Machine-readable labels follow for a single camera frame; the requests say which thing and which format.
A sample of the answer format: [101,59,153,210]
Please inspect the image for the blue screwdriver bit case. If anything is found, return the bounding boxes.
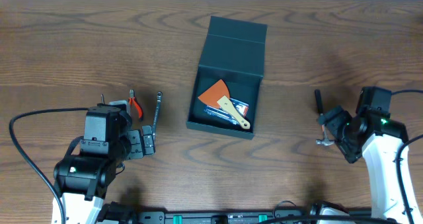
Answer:
[204,98,249,125]

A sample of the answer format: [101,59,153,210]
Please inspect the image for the silver ring wrench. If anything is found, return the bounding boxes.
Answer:
[152,91,163,139]

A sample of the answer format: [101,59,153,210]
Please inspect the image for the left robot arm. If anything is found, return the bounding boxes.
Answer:
[52,104,156,223]

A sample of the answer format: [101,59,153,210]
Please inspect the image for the red black pliers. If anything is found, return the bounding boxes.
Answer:
[128,89,143,121]

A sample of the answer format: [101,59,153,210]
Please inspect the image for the left black cable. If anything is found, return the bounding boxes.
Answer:
[9,107,90,224]

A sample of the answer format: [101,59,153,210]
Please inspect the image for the small black-handled hammer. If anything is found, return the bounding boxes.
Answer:
[314,89,334,147]

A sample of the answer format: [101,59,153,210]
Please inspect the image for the right black cable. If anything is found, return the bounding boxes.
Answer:
[391,89,423,224]

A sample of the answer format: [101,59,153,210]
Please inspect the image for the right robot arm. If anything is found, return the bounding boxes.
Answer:
[314,87,422,223]

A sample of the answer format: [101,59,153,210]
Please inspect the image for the dark green open box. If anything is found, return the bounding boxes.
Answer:
[186,16,268,139]

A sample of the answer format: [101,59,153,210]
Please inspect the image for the black cable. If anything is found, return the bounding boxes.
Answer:
[391,89,423,224]
[9,107,90,224]

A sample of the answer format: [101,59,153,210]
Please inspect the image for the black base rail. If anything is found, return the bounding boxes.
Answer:
[95,202,371,224]

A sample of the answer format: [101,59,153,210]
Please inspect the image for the orange scraper wooden handle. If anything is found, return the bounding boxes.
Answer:
[198,79,250,130]

